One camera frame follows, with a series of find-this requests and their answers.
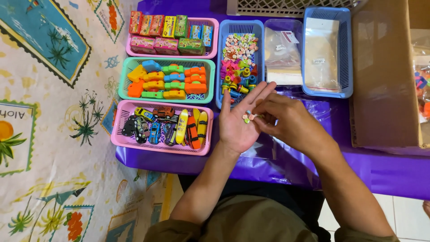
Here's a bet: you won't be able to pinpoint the person's right hand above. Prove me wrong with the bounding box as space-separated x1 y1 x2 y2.
252 93 337 159

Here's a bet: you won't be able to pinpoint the person's left hand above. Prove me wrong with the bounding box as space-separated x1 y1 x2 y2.
218 81 277 155

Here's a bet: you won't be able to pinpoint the clear flat plastic bag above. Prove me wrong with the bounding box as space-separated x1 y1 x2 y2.
240 87 338 162

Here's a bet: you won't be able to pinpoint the yellow finger skateboard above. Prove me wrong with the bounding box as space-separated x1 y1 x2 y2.
175 109 189 145
197 111 208 146

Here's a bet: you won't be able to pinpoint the orange finger skateboard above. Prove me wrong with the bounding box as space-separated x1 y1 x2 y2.
186 116 201 150

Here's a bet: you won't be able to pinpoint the heap of colourful toy stamps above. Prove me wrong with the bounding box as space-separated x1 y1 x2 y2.
221 62 258 105

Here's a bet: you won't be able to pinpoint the heap of pink star toys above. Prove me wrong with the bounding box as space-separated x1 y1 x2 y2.
220 60 240 80

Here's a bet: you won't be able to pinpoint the teal green plastic basket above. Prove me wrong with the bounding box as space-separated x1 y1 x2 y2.
118 57 216 104

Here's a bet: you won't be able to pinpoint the stack of clear zip bags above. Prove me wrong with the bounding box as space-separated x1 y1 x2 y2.
264 28 303 86

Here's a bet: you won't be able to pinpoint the person's dark trousers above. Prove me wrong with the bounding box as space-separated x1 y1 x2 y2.
178 174 332 242

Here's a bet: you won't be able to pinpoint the stack of long clear bags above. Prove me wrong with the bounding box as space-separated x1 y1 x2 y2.
304 17 342 93

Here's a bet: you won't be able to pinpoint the group of colourful toy cameras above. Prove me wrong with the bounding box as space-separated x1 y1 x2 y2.
127 60 208 100

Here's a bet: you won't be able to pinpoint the group of small toy cars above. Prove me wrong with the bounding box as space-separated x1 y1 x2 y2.
122 106 180 147

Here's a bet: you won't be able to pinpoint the heap of pastel erasers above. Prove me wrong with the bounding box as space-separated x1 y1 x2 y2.
222 32 259 61

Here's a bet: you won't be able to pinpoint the person's olive green shirt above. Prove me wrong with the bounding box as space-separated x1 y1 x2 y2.
144 195 401 242

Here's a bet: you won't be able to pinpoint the wide blue plastic basket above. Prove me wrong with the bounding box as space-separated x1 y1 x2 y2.
301 6 354 99

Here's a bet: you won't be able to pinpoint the pink basket with toy boxes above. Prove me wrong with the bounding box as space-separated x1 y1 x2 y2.
126 17 220 60

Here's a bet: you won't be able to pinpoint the brown cardboard box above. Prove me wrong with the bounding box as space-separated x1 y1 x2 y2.
349 0 430 149

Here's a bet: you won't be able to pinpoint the clear plastic tray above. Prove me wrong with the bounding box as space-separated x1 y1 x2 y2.
264 18 304 86

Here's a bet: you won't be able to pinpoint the narrow blue plastic basket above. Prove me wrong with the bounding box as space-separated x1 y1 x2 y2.
215 19 265 110

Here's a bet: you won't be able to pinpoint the purple plastic sheet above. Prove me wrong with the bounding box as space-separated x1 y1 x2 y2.
116 0 430 201

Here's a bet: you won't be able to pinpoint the pink basket with toy cars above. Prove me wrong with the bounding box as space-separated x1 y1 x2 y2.
110 99 214 156

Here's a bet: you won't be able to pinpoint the white lattice plastic basket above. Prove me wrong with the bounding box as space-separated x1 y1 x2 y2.
226 0 367 18

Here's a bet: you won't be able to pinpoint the group of colourful toy boxes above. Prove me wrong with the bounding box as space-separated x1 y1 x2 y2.
129 11 214 56

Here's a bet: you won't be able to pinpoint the clear bag of colourful toys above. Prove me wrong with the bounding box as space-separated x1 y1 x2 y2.
411 30 430 125

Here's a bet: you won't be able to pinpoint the beach print tablecloth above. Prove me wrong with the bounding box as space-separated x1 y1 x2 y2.
0 0 184 242

